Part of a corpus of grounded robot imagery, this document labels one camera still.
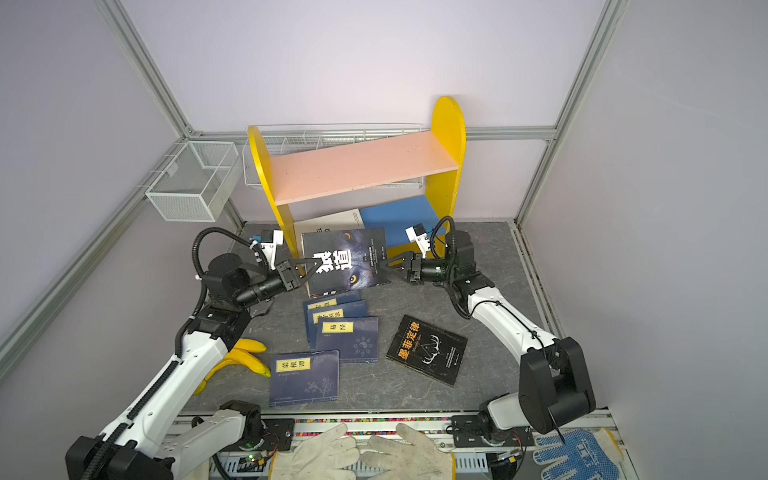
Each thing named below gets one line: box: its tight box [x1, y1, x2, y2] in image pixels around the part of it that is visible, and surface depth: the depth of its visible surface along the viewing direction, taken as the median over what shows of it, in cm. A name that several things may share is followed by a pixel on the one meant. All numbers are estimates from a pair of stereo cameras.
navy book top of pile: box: [316, 316, 379, 363], surface depth 90 cm
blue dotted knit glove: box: [533, 427, 625, 480], surface depth 72 cm
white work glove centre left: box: [269, 423, 361, 480], surface depth 72 cm
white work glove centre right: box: [361, 423, 453, 480], surface depth 72 cm
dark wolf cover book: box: [301, 228, 391, 298], surface depth 72 cm
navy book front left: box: [269, 349, 340, 407], surface depth 84 cm
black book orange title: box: [386, 314, 468, 386], surface depth 88 cm
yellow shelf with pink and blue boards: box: [248, 97, 466, 264], surface depth 77 cm
